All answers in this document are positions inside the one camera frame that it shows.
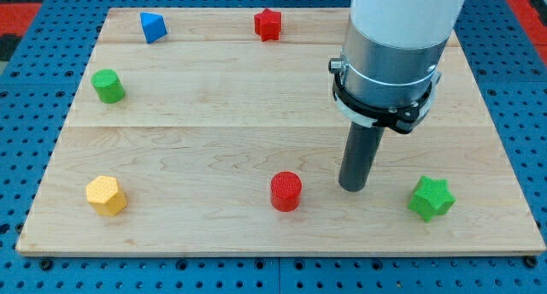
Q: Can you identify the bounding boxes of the red star block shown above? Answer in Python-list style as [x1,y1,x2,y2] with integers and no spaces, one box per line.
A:
[254,8,282,42]

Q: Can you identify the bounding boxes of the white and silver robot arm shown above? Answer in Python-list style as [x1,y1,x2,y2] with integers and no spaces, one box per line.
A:
[329,0,465,134]

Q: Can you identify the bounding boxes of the yellow hexagon block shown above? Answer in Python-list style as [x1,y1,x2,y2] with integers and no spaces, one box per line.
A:
[85,175,127,216]

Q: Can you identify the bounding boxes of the green cylinder block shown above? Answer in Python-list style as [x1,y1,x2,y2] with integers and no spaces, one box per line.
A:
[91,69,125,103]

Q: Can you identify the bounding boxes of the blue triangular prism block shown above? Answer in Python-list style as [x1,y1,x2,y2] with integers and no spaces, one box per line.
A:
[140,12,168,44]

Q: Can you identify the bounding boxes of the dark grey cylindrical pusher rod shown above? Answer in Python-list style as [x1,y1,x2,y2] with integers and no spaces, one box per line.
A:
[338,122,384,192]

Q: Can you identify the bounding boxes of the green star block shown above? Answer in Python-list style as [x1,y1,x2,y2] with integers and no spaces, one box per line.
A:
[408,176,456,222]

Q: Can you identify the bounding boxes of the red cylinder block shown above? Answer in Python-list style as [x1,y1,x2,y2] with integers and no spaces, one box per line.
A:
[270,171,303,212]

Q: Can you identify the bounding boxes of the light wooden board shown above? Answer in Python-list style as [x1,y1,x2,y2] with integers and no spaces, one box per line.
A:
[16,9,545,257]

